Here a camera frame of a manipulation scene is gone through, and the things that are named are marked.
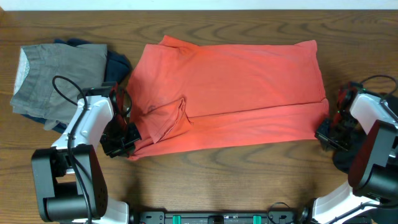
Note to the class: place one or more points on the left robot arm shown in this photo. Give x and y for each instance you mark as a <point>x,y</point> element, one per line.
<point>69,183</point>

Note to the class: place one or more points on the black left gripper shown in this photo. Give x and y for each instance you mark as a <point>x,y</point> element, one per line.
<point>127,150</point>

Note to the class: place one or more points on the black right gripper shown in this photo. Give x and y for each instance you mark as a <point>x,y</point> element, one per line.
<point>321,133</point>

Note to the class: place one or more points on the black garment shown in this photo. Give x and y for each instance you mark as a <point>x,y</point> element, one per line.
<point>345,158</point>

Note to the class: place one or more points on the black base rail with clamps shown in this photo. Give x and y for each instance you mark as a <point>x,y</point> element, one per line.
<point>277,213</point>

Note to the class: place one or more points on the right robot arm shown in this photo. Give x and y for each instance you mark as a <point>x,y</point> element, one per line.
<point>372,177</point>

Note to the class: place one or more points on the red orange t-shirt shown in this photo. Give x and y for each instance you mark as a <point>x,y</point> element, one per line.
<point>188,97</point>

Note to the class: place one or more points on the folded navy blue garment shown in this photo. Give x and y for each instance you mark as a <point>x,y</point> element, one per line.
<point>85,63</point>

